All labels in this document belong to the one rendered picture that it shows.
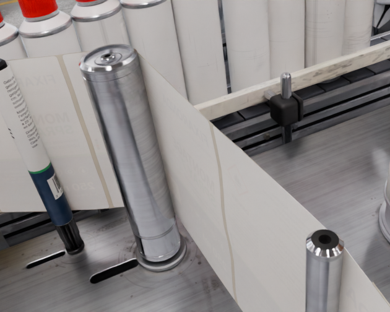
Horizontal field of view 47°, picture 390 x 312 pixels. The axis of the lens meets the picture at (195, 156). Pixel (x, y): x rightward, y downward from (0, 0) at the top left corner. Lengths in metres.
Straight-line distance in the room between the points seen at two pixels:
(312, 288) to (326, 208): 0.27
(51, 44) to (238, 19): 0.20
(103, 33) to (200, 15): 0.10
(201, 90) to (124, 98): 0.25
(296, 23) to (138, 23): 0.19
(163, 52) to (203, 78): 0.06
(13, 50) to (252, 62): 0.26
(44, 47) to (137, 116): 0.18
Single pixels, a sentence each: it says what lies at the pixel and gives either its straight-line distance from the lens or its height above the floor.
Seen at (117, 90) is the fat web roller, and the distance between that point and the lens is 0.29.
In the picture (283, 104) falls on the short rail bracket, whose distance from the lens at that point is 0.50.
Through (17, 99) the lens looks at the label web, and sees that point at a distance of 0.34.
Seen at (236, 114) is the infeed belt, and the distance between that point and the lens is 0.56.
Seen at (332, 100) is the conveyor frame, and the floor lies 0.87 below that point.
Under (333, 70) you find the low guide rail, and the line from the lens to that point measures 0.59.
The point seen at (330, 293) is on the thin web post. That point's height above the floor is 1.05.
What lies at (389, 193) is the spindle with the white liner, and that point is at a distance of 0.39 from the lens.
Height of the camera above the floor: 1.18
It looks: 37 degrees down
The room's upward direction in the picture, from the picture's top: 10 degrees counter-clockwise
